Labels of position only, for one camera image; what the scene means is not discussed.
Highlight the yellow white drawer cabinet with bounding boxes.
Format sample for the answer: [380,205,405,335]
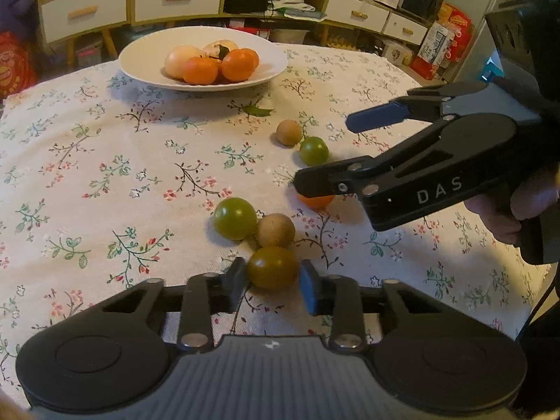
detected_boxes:
[35,0,226,60]

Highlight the brown round fruit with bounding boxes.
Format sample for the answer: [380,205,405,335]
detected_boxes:
[275,119,303,146]
[256,213,296,249]

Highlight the clear storage bin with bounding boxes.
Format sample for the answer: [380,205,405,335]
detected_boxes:
[269,28,310,45]

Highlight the red printed carton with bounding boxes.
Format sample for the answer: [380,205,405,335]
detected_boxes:
[437,3,475,82]

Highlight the person's right hand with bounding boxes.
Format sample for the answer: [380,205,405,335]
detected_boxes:
[464,184,526,246]

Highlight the low yellow white sideboard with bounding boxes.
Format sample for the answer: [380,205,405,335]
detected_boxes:
[223,0,432,49]

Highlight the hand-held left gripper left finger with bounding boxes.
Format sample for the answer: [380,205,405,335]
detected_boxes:
[87,257,249,354]

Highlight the small clear storage box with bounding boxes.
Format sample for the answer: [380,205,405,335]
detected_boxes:
[74,37,104,69]

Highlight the pale yellow round fruit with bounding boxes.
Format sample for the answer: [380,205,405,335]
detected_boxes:
[164,45,204,80]

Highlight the yellow pomegranate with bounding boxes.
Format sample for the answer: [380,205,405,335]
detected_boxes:
[202,39,239,60]

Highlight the floral tablecloth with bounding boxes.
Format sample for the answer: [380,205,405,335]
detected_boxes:
[0,43,552,407]

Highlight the white ribbed bowl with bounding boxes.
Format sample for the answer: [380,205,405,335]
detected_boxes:
[119,26,287,92]

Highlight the leafy orange tangerine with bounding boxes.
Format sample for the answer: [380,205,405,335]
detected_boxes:
[218,46,260,82]

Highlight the red printed bucket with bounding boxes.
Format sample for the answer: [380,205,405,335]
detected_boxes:
[0,30,39,98]

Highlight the white blue printed carton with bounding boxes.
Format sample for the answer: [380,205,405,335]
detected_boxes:
[415,22,456,65]

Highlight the white sideboard drawer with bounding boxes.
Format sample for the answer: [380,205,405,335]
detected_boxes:
[326,0,389,34]
[384,11,429,46]

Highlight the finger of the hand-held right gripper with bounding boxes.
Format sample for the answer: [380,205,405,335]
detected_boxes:
[345,81,496,133]
[294,118,458,198]

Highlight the red cardboard box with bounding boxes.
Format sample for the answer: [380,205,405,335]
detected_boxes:
[228,26,271,41]

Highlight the greenish orange tangerine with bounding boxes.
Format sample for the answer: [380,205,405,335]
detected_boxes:
[247,246,299,290]

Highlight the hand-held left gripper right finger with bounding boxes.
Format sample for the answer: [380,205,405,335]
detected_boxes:
[300,259,459,354]

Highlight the green tangerine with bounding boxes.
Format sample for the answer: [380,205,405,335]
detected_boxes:
[213,197,258,241]
[299,136,330,166]

